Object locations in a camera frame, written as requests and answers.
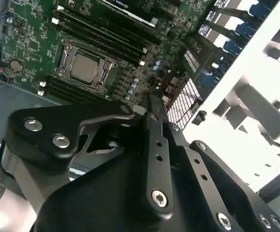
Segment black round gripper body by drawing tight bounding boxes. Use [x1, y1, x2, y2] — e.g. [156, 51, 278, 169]
[33, 147, 221, 232]

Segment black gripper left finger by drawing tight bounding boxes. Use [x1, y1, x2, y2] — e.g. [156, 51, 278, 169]
[0, 93, 177, 218]

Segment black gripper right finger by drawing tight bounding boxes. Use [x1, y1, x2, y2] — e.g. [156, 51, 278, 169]
[153, 94, 280, 232]

